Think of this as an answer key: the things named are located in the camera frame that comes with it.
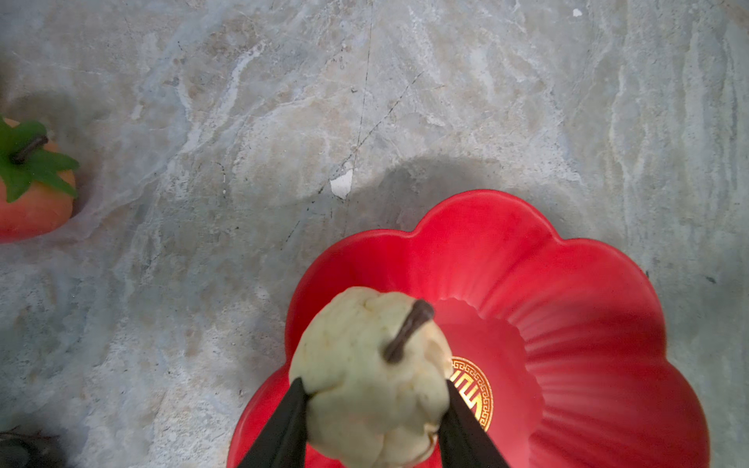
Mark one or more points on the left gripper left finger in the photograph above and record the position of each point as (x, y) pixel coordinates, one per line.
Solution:
(282, 442)

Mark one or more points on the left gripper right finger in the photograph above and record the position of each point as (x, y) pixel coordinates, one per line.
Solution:
(462, 441)

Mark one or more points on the pale cream pear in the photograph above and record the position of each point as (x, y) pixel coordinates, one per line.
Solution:
(375, 368)

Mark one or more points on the red flower-shaped fruit bowl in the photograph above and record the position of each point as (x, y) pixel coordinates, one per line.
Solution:
(559, 346)

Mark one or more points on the dark avocado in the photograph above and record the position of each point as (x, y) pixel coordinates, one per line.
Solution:
(30, 450)

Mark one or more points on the orange persimmon upper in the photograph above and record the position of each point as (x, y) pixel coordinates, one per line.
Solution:
(38, 186)

